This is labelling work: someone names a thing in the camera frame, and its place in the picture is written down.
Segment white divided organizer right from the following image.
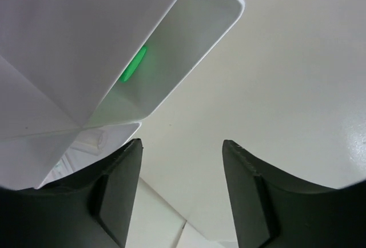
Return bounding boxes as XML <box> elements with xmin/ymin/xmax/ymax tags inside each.
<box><xmin>1</xmin><ymin>0</ymin><xmax>245</xmax><ymax>138</ymax></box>

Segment green highlighter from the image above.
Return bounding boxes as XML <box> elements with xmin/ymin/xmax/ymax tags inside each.
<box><xmin>118</xmin><ymin>46</ymin><xmax>148</xmax><ymax>82</ymax></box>

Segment white divided organizer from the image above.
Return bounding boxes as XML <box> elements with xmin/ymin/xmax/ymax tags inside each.
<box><xmin>1</xmin><ymin>122</ymin><xmax>141</xmax><ymax>190</ymax></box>
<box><xmin>1</xmin><ymin>0</ymin><xmax>245</xmax><ymax>138</ymax></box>

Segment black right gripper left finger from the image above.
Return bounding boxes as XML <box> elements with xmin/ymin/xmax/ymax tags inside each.
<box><xmin>1</xmin><ymin>139</ymin><xmax>143</xmax><ymax>247</ymax></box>

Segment white divided organizer left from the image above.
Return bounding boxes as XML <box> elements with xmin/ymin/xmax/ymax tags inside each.
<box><xmin>1</xmin><ymin>122</ymin><xmax>141</xmax><ymax>190</ymax></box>

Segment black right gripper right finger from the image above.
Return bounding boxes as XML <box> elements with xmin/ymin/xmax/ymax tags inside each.
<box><xmin>222</xmin><ymin>140</ymin><xmax>365</xmax><ymax>247</ymax></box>

